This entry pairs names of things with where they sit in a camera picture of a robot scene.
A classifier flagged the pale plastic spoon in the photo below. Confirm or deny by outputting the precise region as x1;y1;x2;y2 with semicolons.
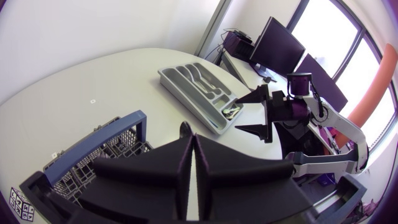
221;104;242;121

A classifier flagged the black box with cables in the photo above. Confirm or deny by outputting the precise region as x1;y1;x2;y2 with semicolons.
222;29;256;62

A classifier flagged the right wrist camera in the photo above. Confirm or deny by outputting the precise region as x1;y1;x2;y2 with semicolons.
272;90;289;108

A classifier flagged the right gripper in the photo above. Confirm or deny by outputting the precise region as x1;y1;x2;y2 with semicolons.
234;84;312;144

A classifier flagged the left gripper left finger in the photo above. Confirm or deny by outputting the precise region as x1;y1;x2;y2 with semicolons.
76;134;195;224

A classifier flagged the orange foam tube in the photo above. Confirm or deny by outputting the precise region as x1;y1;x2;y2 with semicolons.
334;43;398;149

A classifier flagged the small dark screen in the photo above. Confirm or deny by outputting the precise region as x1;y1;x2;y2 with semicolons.
294;53;349;113

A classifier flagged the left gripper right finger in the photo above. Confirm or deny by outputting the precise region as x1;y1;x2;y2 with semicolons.
194;134;313;224

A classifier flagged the grey cutlery tray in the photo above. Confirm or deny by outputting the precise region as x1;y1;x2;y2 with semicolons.
157;62;245;136

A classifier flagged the black-and-white patterned cube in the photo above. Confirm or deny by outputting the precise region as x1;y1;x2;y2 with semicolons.
8;186;35;223

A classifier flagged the large dark screen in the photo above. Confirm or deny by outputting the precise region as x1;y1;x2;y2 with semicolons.
249;16;307;79

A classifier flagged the black cutlery piece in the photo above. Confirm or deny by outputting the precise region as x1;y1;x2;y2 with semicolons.
179;121;194;140

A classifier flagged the grey cutlery basket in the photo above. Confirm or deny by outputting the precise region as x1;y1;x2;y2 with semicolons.
42;110;154;207

